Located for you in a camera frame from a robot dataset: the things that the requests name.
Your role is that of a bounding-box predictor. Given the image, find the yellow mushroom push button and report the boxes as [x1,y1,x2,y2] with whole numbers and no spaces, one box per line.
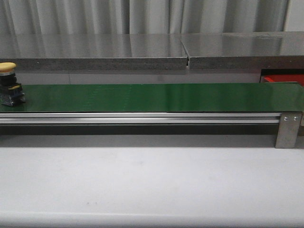
[0,62,25,107]

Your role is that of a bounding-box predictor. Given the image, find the right steel counter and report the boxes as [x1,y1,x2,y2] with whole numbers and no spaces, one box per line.
[181,31,304,70]

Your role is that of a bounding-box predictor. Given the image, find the steel counter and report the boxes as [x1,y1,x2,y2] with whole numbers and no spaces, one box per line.
[181,31,304,70]
[0,34,188,72]

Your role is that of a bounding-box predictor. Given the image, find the green conveyor belt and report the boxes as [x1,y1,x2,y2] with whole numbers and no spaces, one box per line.
[0,83,304,113]

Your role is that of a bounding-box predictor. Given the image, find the left steel counter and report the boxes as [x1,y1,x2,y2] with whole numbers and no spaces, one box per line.
[0,34,188,72]

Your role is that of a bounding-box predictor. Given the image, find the red plastic bin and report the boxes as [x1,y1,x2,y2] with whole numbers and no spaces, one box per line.
[261,74,304,86]

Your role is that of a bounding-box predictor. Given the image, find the grey pleated curtain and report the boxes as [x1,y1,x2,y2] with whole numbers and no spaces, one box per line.
[0,0,288,35]

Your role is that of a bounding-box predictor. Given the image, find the steel conveyor support bracket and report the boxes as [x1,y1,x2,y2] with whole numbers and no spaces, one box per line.
[275,113,302,149]

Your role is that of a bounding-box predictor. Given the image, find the aluminium conveyor side rail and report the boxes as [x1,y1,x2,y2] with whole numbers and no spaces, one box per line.
[0,112,281,124]

